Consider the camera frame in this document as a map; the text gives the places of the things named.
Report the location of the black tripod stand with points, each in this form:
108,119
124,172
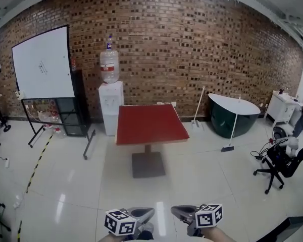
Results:
0,115

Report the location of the grey cloth bundle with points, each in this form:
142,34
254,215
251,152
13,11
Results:
291,144

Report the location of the white flat mop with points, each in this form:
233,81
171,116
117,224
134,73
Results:
197,123

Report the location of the person's grey shoe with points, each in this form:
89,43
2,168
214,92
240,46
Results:
147,228

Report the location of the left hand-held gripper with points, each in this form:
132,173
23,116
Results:
121,222

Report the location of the person's right forearm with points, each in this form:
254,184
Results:
218,234

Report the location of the whiteboard on black stand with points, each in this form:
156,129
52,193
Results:
44,64

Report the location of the white side cabinet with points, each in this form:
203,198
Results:
280,110

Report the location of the yellow black floor tape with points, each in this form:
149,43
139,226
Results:
38,162

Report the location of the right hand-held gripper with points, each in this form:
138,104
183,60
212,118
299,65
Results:
208,215

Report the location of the empty clear water jug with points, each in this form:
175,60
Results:
59,132
56,117
46,118

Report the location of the round grey fan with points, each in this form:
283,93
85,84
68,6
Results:
280,133

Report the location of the black box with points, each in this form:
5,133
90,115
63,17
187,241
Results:
290,229

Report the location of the small blue-capped bottle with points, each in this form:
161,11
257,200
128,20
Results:
110,44

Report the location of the white water dispenser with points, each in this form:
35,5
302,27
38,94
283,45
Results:
111,105

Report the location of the white wall socket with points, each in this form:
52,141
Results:
173,104

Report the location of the dark green white-top counter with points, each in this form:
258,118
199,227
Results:
229,120

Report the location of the black glass cabinet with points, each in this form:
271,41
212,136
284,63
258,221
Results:
77,102

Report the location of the black office chair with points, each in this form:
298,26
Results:
285,165

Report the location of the large clear water jug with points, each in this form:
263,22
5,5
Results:
109,67

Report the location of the red table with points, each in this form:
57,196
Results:
150,123

